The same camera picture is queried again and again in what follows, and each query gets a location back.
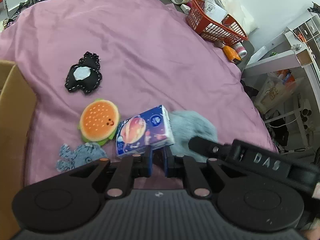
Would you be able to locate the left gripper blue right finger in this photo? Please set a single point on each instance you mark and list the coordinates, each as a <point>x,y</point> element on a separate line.
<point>173,164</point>

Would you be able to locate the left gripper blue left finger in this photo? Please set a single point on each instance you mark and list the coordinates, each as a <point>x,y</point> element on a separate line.
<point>142,165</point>

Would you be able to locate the blue tissue pack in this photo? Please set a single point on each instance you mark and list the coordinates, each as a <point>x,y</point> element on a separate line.
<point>150,128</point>

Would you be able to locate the grey fluffy plush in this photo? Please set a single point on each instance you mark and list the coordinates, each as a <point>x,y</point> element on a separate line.
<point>186,125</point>

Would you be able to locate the black felt plush toy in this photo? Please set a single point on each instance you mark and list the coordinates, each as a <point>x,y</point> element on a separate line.
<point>85,75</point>

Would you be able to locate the hamburger plush toy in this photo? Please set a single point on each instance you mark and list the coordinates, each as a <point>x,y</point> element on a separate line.
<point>99,122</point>

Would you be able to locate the blue denim elephant toy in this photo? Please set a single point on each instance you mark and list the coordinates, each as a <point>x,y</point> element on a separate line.
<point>82,155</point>

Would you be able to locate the pink bed sheet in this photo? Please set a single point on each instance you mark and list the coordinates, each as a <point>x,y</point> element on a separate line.
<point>149,56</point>

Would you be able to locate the white desk shelf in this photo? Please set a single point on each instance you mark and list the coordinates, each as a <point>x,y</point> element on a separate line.
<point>287,78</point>

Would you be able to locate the white pink small bottle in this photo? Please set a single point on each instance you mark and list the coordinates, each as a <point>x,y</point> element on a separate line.
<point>239,48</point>

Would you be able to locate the brown cardboard box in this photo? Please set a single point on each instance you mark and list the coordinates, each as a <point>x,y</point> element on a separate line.
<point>18,102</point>

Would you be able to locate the red plastic basket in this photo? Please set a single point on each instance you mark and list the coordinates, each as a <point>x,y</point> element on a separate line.
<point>228,31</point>

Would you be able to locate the white paper in basket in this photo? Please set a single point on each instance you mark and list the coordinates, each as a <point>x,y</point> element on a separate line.
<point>214,11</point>

